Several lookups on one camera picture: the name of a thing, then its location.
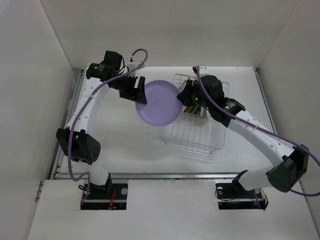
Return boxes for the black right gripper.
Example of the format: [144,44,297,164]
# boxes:
[176,79,213,111]

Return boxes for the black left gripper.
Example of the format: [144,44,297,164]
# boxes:
[111,73,147,105]

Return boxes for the lilac plastic plate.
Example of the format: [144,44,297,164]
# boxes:
[135,80,183,127]

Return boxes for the white plate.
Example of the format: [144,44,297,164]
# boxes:
[200,108,208,118]

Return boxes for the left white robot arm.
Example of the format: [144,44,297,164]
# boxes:
[56,51,147,199]

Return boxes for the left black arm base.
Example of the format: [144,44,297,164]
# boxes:
[78,182,128,211]

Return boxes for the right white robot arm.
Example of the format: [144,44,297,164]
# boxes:
[177,75,309,197]

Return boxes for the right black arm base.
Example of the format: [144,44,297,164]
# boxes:
[214,182,269,211]

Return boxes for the beige deep plate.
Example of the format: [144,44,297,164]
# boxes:
[179,76,194,93]

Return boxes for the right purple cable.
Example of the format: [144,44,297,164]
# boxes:
[191,66,320,196]

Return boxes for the purple cable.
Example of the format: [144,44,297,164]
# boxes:
[65,48,150,211]
[191,66,320,196]

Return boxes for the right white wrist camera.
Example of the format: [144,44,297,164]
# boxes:
[192,65,210,77]

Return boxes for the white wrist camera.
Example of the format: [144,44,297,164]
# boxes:
[192,65,210,77]
[126,57,145,77]

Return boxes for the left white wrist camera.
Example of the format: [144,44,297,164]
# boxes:
[126,57,145,77]

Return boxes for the white wire dish rack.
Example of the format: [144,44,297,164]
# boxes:
[159,73,230,154]

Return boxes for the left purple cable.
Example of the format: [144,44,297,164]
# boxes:
[65,48,150,211]

